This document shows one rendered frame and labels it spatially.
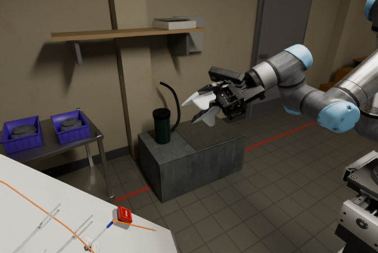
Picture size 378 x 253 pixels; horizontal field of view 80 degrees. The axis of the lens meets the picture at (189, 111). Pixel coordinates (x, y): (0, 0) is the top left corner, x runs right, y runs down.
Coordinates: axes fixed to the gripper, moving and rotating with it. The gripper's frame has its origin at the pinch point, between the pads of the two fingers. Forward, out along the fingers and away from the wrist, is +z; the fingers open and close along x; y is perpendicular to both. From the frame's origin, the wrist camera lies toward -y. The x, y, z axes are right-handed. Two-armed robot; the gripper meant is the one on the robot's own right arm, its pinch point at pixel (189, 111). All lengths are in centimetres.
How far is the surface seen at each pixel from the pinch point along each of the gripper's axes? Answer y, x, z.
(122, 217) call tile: 10.5, 17.9, 35.0
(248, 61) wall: -186, 202, -109
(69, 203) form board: 5.1, 4.1, 42.5
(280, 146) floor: -69, 252, -81
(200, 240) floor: 3, 153, 44
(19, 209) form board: 8.6, -9.4, 44.7
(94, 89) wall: -160, 95, 78
